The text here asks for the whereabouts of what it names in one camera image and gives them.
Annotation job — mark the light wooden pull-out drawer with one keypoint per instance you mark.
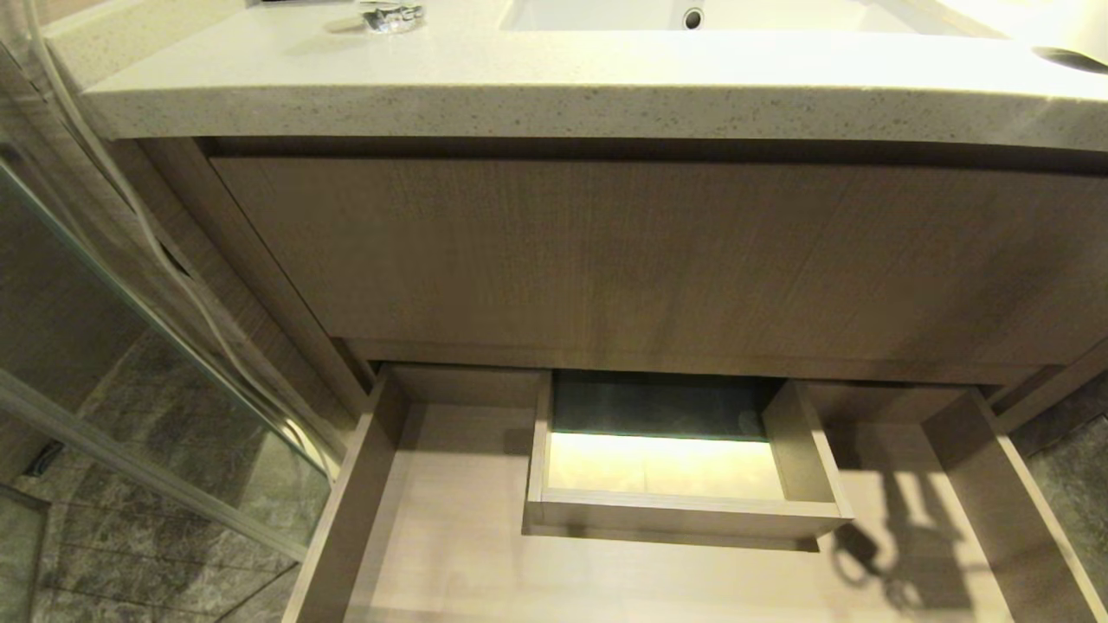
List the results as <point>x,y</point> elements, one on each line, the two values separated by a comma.
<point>433,519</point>

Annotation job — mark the white hair dryer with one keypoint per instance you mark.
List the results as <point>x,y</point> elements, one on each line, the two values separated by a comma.
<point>1073,59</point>

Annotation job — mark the light wooden vanity cabinet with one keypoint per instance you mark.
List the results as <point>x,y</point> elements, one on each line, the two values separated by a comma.
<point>606,260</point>

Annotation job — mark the speckled beige stone countertop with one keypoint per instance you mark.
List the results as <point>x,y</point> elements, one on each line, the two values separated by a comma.
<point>519,86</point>

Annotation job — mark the white ceramic sink basin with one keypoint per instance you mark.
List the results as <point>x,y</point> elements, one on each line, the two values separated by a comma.
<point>606,13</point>

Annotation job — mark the clear glass dish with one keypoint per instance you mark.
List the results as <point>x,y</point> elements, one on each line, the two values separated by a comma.
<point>394,16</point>

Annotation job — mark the glass shower door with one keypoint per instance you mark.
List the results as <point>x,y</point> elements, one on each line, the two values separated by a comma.
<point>86,389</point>

